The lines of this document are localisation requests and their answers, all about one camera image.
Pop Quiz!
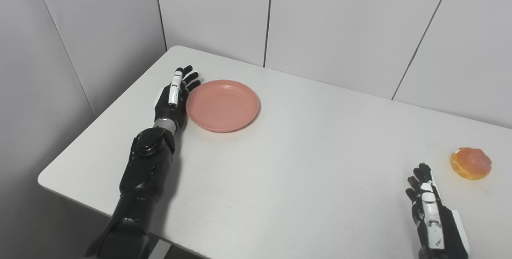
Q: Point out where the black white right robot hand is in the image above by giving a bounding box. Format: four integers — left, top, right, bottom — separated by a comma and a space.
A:
405, 163, 471, 259

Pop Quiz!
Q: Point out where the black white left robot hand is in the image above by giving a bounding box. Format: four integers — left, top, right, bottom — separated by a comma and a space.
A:
154, 65, 202, 130

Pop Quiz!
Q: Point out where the orange cream puff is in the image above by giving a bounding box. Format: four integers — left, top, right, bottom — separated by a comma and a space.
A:
450, 147, 493, 181

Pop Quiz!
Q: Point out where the pink round plate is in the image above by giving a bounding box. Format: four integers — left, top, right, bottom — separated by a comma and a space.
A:
186, 80, 260, 133

